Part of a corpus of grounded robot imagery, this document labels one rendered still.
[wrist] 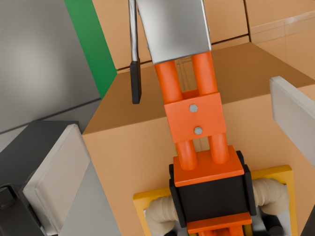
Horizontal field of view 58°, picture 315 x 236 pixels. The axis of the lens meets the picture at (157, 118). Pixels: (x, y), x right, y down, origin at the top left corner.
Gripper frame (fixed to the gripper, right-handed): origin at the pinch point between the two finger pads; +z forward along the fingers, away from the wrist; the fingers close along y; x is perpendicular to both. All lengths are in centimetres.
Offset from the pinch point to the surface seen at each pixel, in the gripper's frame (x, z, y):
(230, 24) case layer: -5, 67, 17
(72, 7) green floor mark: 11, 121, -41
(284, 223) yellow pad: -36.2, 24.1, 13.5
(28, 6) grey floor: 16, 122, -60
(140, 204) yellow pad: -26.2, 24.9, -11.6
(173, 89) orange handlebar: -1.8, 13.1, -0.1
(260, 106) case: -12.7, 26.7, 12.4
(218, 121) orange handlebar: -6.6, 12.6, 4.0
